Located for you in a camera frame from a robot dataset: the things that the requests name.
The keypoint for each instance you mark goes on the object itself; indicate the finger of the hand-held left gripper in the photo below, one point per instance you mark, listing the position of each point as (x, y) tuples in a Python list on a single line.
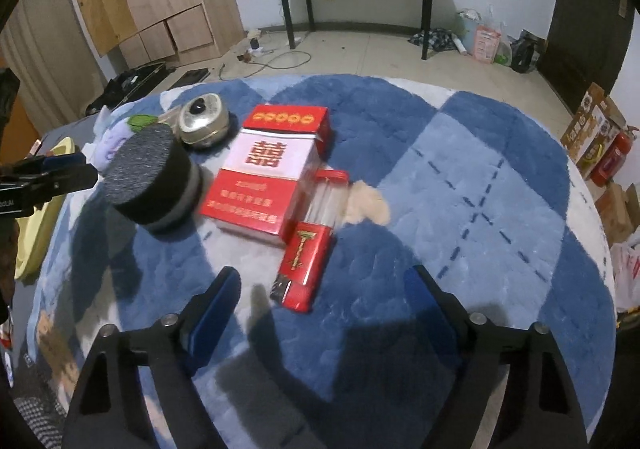
[(65, 180), (65, 160)]

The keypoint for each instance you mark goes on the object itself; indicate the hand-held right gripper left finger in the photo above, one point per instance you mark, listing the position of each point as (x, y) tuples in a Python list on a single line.
[(215, 314)]

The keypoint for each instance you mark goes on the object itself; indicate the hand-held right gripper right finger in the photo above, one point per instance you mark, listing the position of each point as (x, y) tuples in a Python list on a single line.
[(425, 301)]

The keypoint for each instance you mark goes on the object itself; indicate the pale yellow plastic basin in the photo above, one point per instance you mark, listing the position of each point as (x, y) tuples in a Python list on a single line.
[(37, 229)]

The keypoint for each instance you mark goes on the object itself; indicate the black round sponge block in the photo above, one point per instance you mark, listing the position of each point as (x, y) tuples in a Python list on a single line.
[(145, 174)]

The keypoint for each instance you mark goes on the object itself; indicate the slim glossy red box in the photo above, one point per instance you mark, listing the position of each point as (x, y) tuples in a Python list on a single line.
[(305, 254)]

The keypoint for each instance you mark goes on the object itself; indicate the small metal pot with lid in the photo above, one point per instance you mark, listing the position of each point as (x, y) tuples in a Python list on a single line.
[(200, 121)]

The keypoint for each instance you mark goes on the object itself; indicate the red and white carton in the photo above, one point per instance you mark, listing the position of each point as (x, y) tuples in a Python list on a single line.
[(265, 169)]

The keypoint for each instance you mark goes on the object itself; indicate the grey bed sheet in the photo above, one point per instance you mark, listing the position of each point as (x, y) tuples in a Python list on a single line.
[(70, 131)]

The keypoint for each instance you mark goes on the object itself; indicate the light blue towel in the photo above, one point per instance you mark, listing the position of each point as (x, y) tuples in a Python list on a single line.
[(107, 141)]

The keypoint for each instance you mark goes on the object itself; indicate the orange wooden door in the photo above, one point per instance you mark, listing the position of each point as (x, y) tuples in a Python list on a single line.
[(25, 126)]

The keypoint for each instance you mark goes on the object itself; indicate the open black suitcase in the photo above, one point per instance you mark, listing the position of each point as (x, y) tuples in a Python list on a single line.
[(130, 84)]

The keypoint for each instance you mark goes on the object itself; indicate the beige curtain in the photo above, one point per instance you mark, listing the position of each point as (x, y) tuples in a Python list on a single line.
[(40, 59)]

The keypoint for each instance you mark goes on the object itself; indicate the blue checkered plush blanket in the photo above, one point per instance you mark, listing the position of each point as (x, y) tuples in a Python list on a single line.
[(450, 154)]

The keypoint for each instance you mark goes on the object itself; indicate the flat black tray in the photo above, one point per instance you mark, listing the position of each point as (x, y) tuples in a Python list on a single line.
[(192, 75)]

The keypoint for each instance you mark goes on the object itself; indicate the white red-print plastic bag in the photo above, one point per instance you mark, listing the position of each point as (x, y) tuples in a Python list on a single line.
[(627, 274)]

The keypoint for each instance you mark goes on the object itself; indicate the plain brown cardboard box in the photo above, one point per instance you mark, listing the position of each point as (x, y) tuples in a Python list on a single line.
[(620, 209)]

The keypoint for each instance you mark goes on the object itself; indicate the white power strip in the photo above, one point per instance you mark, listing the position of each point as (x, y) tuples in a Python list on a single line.
[(255, 48)]

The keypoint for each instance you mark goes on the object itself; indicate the red fire extinguisher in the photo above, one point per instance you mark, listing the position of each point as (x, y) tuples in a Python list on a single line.
[(612, 154)]

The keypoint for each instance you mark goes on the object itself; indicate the printed cardboard box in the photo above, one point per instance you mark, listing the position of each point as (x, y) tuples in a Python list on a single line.
[(592, 124)]

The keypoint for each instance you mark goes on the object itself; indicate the dark plaid cloth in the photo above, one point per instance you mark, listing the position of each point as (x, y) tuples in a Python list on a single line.
[(435, 39)]

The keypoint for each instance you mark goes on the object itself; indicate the pink paper bag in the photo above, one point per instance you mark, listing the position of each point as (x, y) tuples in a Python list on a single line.
[(486, 43)]

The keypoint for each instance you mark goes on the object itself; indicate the black plastic bag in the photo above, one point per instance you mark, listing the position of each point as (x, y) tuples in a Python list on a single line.
[(525, 51)]

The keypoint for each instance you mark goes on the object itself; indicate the dark door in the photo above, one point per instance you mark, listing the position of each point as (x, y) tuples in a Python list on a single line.
[(585, 4)]

